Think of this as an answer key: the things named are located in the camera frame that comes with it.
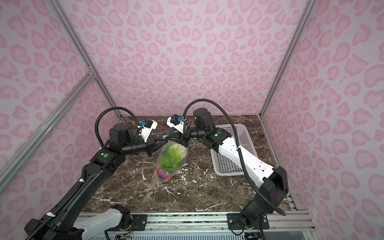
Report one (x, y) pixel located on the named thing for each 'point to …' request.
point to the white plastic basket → (223, 166)
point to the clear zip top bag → (156, 178)
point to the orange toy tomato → (168, 178)
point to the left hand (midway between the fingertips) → (167, 139)
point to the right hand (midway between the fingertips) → (169, 133)
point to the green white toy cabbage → (172, 155)
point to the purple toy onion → (161, 173)
